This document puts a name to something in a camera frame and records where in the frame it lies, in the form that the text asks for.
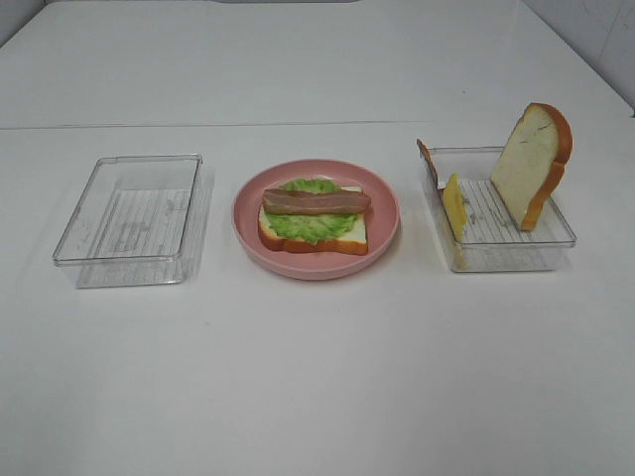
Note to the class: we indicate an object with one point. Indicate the green lettuce leaf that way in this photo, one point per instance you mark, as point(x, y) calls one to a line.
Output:
point(313, 229)

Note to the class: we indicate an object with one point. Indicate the bread slice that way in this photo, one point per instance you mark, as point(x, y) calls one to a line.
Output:
point(533, 163)
point(345, 247)

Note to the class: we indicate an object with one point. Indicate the bacon strip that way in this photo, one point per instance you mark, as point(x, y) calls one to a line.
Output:
point(426, 155)
point(298, 202)

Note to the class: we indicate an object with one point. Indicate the yellow cheese slice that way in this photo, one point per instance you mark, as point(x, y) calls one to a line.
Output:
point(454, 207)

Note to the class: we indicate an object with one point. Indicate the pink round plate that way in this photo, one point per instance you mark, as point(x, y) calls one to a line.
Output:
point(382, 220)

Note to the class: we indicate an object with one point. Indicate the left clear plastic tray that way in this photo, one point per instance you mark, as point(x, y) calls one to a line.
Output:
point(137, 223)

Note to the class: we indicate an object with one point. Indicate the clear plastic tray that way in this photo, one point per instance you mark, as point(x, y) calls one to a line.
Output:
point(137, 223)
point(491, 241)

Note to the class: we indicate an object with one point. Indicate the right clear plastic tray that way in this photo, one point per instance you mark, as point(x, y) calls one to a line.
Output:
point(491, 241)

